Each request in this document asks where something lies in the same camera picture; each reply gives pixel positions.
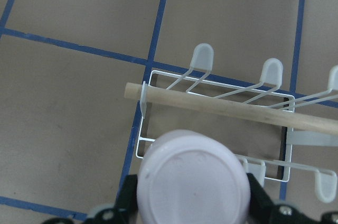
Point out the pink plastic cup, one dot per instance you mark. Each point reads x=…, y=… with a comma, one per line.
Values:
x=186, y=177

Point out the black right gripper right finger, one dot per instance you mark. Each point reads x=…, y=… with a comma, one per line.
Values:
x=263, y=210

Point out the white wire cup rack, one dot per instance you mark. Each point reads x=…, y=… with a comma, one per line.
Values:
x=239, y=102

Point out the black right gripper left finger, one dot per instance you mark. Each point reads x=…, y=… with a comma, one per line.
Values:
x=125, y=208

